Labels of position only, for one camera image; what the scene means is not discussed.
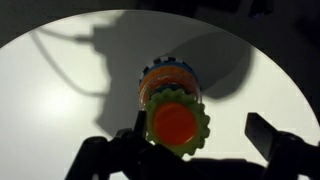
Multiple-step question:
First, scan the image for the orange ring holder peg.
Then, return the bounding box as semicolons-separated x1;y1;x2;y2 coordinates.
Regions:
152;102;198;146

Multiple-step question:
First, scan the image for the blue ring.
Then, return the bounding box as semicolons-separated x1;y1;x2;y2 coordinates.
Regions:
139;61;200;88

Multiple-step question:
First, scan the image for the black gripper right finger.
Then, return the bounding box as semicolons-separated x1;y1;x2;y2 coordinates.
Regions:
244;112;320;180

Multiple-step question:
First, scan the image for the dark green toothed ring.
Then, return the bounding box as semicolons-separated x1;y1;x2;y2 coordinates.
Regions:
155;85;176;94

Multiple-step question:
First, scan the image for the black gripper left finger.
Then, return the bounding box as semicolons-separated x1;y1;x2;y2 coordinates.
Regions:
64;110;208;180

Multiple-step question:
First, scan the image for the black white checkered ring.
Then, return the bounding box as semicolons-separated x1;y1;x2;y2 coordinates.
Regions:
142;55;196;73

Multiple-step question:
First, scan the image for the lime green toothed ring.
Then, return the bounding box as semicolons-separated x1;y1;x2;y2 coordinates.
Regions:
144;87;211;158

